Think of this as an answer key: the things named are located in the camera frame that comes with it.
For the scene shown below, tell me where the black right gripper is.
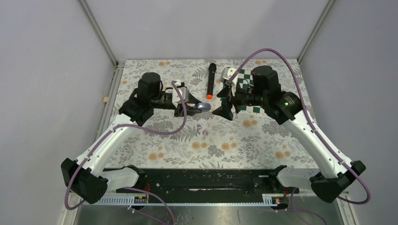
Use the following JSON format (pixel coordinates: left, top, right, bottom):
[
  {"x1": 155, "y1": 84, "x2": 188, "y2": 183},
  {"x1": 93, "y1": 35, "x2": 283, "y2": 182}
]
[{"x1": 212, "y1": 81, "x2": 267, "y2": 121}]

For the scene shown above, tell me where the lavender earbuds case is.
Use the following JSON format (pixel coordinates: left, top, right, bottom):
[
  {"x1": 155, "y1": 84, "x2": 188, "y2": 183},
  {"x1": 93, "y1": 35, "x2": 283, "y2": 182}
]
[{"x1": 194, "y1": 102, "x2": 211, "y2": 112}]

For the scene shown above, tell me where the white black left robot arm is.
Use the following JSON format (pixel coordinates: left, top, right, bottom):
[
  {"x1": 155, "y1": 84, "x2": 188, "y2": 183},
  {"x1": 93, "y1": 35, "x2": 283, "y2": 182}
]
[{"x1": 61, "y1": 72, "x2": 211, "y2": 204}]

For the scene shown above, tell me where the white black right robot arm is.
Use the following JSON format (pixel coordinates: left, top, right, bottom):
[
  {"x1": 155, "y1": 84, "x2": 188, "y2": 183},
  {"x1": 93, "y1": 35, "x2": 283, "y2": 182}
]
[{"x1": 213, "y1": 66, "x2": 366, "y2": 203}]

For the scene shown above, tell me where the green white chessboard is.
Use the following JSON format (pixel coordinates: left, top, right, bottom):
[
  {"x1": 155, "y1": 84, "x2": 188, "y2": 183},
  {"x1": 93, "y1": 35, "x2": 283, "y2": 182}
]
[{"x1": 212, "y1": 66, "x2": 282, "y2": 120}]

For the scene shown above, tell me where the floral tablecloth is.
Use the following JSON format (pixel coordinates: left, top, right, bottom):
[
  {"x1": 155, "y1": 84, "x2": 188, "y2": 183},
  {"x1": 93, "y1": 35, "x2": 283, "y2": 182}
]
[{"x1": 107, "y1": 60, "x2": 316, "y2": 169}]

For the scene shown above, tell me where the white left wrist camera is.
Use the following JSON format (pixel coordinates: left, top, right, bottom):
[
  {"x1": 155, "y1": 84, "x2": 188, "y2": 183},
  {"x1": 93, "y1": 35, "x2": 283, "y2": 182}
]
[{"x1": 171, "y1": 80, "x2": 190, "y2": 106}]

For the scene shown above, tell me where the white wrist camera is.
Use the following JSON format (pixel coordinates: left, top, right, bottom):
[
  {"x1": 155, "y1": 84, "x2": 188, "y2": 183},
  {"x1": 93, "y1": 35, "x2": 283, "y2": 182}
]
[
  {"x1": 220, "y1": 67, "x2": 238, "y2": 91},
  {"x1": 171, "y1": 80, "x2": 190, "y2": 106}
]

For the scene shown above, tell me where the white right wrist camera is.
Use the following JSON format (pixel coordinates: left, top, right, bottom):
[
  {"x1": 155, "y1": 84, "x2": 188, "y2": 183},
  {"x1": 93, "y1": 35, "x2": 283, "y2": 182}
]
[{"x1": 220, "y1": 67, "x2": 238, "y2": 91}]

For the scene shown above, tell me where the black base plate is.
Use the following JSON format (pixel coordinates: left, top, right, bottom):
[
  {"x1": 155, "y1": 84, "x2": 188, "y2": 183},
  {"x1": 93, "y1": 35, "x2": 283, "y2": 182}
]
[{"x1": 115, "y1": 167, "x2": 300, "y2": 204}]

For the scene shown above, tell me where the white slotted cable duct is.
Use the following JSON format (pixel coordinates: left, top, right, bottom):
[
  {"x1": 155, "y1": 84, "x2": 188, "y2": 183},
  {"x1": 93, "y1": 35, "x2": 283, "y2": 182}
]
[{"x1": 95, "y1": 193, "x2": 281, "y2": 206}]

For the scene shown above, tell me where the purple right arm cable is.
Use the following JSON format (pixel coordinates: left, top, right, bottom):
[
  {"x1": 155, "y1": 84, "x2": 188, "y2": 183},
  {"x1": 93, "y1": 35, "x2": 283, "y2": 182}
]
[{"x1": 226, "y1": 48, "x2": 372, "y2": 225}]

